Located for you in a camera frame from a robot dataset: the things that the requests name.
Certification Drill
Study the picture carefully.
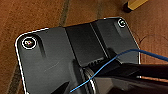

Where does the small white-top table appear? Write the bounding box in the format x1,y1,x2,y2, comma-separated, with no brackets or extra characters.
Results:
123,0,150,13

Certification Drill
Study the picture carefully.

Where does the round lit ring button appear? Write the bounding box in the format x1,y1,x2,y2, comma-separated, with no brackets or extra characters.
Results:
117,19,128,29
21,37,36,51

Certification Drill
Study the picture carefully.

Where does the thin blue cable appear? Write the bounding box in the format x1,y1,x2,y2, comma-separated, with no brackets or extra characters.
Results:
69,49,168,94

